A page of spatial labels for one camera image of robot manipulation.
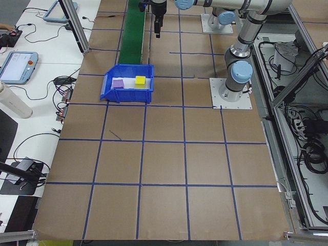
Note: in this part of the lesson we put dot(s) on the yellow cube block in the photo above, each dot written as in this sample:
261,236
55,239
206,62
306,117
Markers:
140,81

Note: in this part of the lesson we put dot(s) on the purple cube block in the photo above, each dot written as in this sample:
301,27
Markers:
118,83

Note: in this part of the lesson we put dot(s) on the person bare forearm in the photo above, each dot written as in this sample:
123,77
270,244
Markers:
5,25

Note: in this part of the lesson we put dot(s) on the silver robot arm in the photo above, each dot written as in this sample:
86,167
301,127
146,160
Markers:
246,33
225,18

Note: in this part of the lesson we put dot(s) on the green conveyor belt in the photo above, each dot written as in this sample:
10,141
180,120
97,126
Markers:
132,33

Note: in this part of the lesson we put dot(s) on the white paper sheet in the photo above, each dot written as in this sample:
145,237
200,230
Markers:
129,82

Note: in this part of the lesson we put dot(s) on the blue plastic storage bin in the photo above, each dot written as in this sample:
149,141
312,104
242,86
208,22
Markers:
133,96

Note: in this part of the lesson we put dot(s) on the black power adapter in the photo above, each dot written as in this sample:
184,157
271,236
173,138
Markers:
68,27

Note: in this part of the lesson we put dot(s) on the small black box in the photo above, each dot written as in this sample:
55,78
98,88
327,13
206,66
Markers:
61,80

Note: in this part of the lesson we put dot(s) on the small circuit board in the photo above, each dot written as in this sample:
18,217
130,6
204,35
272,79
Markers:
61,114
67,94

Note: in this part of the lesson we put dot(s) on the grey blue teach pendant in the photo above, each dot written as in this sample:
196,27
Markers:
47,16
15,64

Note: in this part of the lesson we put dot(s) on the white crumpled bag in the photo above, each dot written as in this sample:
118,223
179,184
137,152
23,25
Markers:
282,59

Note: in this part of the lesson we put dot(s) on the black device with red light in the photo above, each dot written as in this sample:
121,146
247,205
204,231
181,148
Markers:
10,38

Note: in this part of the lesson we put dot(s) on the white power strip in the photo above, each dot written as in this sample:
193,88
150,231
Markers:
298,125

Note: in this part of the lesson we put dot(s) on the black power brick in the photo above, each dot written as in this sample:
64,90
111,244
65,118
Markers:
311,126

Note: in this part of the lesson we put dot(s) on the black flat screen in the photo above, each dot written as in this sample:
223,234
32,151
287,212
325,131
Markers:
6,133

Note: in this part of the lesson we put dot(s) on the small grey device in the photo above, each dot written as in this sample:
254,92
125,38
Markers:
25,163

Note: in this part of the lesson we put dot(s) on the aluminium profile bar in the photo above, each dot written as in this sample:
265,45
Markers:
18,235
307,234

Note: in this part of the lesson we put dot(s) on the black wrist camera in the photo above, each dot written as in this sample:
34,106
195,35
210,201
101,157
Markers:
144,5

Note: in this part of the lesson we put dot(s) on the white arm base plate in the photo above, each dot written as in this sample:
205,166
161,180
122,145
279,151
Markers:
205,23
243,103

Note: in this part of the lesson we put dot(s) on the aluminium profile post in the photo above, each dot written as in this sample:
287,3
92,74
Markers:
76,25

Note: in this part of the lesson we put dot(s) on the V-shaped metal bar frame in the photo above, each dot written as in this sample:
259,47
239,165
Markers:
292,85

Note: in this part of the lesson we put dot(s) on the black stand base plate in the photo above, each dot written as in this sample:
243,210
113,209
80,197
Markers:
15,188

